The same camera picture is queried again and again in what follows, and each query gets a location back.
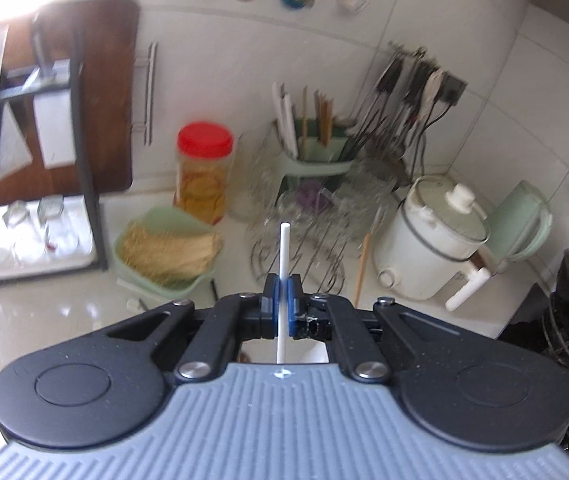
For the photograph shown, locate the speckled pot lid white knob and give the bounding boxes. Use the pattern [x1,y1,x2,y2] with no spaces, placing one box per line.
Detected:
[412,176,493,261]

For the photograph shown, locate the black wall power strip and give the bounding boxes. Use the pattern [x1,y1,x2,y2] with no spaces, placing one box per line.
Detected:
[429,70,468,107]

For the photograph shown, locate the black metal dish rack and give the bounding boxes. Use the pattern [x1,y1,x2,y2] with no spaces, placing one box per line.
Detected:
[0,2,110,273]

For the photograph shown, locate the pale green kettle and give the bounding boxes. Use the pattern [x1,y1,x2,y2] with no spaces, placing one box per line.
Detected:
[485,180,553,273]

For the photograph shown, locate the wire glass drying rack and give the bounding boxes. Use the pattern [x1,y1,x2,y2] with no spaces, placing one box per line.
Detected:
[249,125,400,306]

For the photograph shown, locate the plastic jar red lid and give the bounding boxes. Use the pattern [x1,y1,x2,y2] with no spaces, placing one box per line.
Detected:
[174,122,235,226]

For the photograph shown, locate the white chopstick in holder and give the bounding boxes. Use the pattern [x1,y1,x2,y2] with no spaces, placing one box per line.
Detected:
[282,92,299,156]

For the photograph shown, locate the metal utensil hanging rack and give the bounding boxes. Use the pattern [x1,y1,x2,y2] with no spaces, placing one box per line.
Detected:
[387,41,428,63]

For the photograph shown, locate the wooden chopstick in holder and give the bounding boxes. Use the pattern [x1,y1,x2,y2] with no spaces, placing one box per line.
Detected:
[315,90,335,143]
[301,85,310,153]

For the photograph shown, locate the green utensil holder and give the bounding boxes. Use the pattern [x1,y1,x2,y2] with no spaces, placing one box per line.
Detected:
[277,120,360,191]

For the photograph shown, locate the purple tinted glass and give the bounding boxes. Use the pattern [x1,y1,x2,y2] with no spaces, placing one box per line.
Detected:
[295,180,326,211]

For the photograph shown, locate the white chopstick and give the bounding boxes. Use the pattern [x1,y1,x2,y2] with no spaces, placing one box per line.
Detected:
[282,92,299,156]
[276,221,291,365]

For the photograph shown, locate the green plastic basket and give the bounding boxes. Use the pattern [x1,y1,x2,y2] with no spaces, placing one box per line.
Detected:
[113,205,222,303]

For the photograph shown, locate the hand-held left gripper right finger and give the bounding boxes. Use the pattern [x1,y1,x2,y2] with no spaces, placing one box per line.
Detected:
[289,276,468,385]

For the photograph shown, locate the dried noodles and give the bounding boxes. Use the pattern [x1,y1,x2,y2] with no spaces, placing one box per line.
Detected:
[122,222,222,281]

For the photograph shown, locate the white electric cooking pot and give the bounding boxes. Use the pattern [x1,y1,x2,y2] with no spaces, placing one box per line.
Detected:
[372,195,493,311]

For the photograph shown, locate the light wooden chopstick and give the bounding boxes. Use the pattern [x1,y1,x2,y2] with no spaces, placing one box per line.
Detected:
[353,232,373,307]

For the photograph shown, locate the small clear drinking glass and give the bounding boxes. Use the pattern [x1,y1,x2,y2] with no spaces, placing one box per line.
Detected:
[37,195,65,227]
[3,200,30,235]

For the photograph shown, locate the black handled kitchen utensil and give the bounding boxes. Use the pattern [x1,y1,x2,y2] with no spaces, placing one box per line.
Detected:
[359,57,403,146]
[389,60,428,151]

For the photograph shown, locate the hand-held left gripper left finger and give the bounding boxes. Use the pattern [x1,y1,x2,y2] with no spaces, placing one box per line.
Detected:
[107,275,284,385]

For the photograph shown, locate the white cutting board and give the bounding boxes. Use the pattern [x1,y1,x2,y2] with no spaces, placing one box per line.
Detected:
[32,60,82,168]

